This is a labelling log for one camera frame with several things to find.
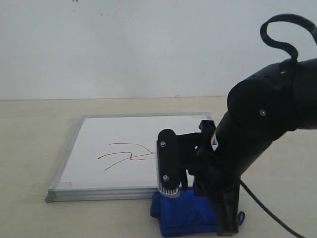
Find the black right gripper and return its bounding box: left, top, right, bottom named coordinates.
left=177, top=119, right=240, bottom=236

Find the blue cloth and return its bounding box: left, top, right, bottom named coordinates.
left=150, top=188, right=246, bottom=237

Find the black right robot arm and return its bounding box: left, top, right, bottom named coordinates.
left=178, top=59, right=317, bottom=237

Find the clear tape front left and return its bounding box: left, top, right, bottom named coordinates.
left=28, top=182, right=72, bottom=199

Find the black wrist camera with heatsink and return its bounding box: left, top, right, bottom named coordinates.
left=156, top=128, right=181, bottom=198

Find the white whiteboard with aluminium frame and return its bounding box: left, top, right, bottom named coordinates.
left=45, top=112, right=211, bottom=203

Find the black camera cable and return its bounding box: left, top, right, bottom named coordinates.
left=239, top=13, right=317, bottom=238

